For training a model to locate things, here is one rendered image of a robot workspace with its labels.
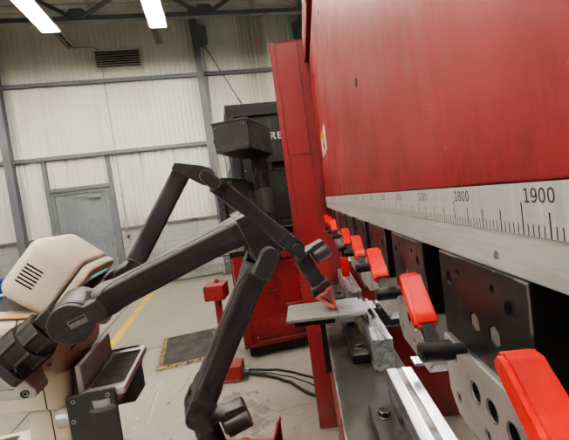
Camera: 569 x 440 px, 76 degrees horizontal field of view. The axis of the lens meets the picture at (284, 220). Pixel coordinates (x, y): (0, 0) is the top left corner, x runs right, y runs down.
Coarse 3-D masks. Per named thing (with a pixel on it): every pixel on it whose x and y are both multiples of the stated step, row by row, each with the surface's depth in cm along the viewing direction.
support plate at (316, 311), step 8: (304, 304) 138; (312, 304) 136; (320, 304) 135; (288, 312) 131; (296, 312) 130; (304, 312) 128; (312, 312) 127; (320, 312) 126; (328, 312) 125; (336, 312) 124; (344, 312) 122; (352, 312) 121; (360, 312) 120; (288, 320) 121; (296, 320) 121; (304, 320) 121; (312, 320) 121
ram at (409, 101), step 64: (320, 0) 110; (384, 0) 45; (448, 0) 28; (512, 0) 21; (320, 64) 136; (384, 64) 49; (448, 64) 30; (512, 64) 21; (320, 128) 178; (384, 128) 54; (448, 128) 31; (512, 128) 22; (384, 192) 60; (512, 256) 24
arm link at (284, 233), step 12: (204, 180) 110; (216, 180) 111; (216, 192) 113; (228, 192) 115; (228, 204) 116; (240, 204) 116; (252, 204) 118; (252, 216) 118; (264, 216) 119; (264, 228) 120; (276, 228) 121; (276, 240) 121; (288, 240) 121; (288, 252) 122
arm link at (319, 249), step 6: (318, 240) 128; (294, 246) 121; (300, 246) 122; (306, 246) 128; (312, 246) 126; (318, 246) 126; (324, 246) 126; (294, 252) 122; (300, 252) 122; (306, 252) 124; (312, 252) 126; (318, 252) 126; (324, 252) 126; (330, 252) 127; (300, 258) 123; (318, 258) 126; (324, 258) 127
